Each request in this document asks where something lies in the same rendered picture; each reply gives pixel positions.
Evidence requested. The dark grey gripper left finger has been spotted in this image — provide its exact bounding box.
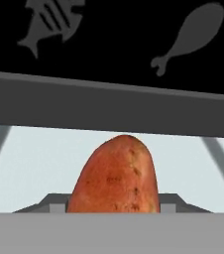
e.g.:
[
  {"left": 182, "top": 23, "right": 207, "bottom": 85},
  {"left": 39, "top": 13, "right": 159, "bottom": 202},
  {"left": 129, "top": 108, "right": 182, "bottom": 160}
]
[{"left": 12, "top": 192, "right": 73, "bottom": 214}]

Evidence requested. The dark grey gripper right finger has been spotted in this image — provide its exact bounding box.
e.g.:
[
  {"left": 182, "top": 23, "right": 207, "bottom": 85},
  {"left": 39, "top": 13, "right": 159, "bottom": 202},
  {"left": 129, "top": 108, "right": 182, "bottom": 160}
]
[{"left": 158, "top": 192, "right": 214, "bottom": 214}]

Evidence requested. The orange sweet potato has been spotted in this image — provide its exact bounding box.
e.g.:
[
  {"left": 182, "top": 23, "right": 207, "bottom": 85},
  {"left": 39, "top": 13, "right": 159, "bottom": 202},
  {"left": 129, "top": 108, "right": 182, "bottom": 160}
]
[{"left": 65, "top": 134, "right": 162, "bottom": 214}]

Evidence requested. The black oven with food icons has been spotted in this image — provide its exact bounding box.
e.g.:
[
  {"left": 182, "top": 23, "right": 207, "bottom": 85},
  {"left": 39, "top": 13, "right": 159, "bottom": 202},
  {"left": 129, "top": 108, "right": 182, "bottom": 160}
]
[{"left": 0, "top": 0, "right": 224, "bottom": 97}]

